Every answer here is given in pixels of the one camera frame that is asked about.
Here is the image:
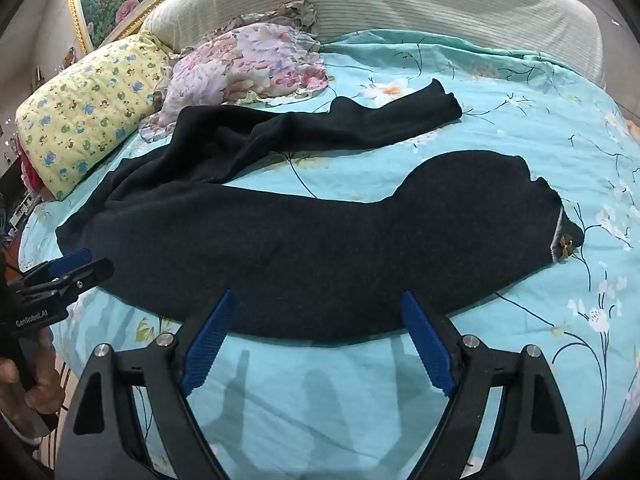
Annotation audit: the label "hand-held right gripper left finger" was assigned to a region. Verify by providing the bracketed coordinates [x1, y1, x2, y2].
[52, 289, 236, 480]

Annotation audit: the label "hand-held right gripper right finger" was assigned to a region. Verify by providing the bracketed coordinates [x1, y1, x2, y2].
[398, 290, 581, 480]

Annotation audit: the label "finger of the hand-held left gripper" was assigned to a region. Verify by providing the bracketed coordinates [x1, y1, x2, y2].
[17, 258, 115, 306]
[22, 248, 92, 283]

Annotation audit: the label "black pants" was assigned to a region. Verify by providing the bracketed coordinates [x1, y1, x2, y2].
[56, 79, 586, 347]

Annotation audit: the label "person's left forearm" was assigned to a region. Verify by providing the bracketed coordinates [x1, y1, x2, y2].
[0, 405, 56, 466]

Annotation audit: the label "person's left hand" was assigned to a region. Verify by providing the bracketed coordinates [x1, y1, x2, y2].
[0, 327, 67, 416]

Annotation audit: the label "red cloth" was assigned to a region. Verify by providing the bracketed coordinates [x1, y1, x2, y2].
[10, 140, 51, 196]

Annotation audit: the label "yellow cartoon print pillow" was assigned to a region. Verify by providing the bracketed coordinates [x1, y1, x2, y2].
[15, 34, 171, 202]

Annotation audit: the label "teal floral bed sheet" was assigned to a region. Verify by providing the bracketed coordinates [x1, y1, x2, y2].
[19, 29, 640, 480]

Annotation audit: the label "pink floral ruffled pillow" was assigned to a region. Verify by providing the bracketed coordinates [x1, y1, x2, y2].
[139, 0, 331, 143]

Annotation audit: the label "gold framed landscape painting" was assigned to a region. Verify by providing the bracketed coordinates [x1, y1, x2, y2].
[64, 0, 231, 56]

